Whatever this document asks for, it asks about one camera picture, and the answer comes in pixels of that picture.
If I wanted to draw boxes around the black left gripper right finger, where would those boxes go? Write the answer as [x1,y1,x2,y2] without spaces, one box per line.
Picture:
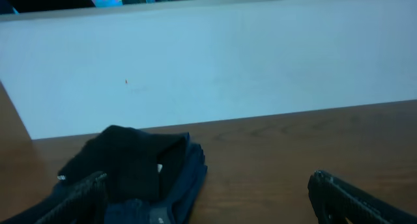
[308,171,416,224]

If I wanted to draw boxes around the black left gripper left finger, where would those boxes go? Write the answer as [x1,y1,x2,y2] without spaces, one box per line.
[35,171,108,224]

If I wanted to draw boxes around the black t-shirt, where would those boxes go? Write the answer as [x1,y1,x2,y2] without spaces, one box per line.
[58,125,190,203]

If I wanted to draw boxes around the folded navy blue shorts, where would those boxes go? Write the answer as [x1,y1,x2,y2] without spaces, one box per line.
[0,132,209,224]

